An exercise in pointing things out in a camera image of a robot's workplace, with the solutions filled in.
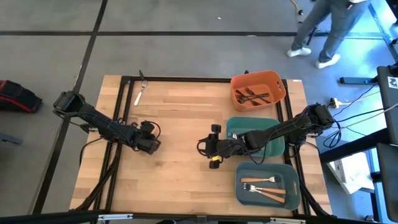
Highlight black flat stand base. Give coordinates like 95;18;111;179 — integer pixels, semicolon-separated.
338;77;379;85

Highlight black tripod stand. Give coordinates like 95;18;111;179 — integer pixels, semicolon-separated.
306;26;331;46

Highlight black frame bar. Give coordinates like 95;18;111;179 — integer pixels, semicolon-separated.
366;0;398;62

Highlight orange plastic bin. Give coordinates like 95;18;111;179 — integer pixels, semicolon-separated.
229;70;287;113

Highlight black red bag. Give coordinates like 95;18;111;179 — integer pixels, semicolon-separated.
0;80;44;114

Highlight white cable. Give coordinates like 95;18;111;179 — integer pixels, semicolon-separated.
338;91;381;105

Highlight white box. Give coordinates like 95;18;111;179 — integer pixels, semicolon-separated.
326;151;376;195

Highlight green plastic bin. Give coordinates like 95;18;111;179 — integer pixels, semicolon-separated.
226;116;285;158

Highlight black frame strut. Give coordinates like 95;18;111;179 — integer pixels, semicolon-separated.
319;128;389;164

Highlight person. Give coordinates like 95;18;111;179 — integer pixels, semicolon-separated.
285;0;371;70

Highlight blue-grey plastic bin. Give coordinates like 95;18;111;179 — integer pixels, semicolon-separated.
235;161;302;211

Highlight black fork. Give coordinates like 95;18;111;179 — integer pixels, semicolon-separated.
236;93;271;104
234;90;259;106
244;88;272;105

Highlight black desk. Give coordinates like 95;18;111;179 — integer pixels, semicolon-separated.
376;142;398;222
376;62;398;144

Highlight black crossbar silver brackets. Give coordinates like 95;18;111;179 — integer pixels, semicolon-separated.
0;210;398;224

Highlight black table frame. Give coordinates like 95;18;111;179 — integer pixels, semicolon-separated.
70;70;332;218

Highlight yellow cable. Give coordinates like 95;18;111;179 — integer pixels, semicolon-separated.
289;0;305;16

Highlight grey metal piece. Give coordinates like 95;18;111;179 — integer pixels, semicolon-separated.
0;131;24;146

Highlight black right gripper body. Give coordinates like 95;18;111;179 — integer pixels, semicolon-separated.
197;123;250;170

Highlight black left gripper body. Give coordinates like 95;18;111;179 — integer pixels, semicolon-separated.
132;120;162;156

